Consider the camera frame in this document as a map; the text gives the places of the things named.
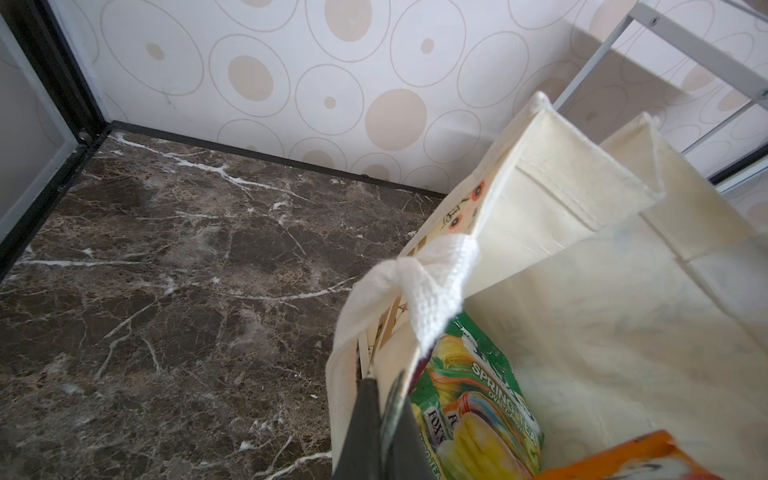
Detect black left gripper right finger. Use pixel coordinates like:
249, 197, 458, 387
380, 371, 434, 480

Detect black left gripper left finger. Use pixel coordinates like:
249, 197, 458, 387
332, 378, 382, 480

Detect green yellow snack bag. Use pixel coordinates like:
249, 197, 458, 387
410, 313, 544, 479

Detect orange pink snack bag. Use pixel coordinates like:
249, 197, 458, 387
536, 430, 721, 480

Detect floral canvas grocery bag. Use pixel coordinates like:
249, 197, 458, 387
326, 93, 767, 479

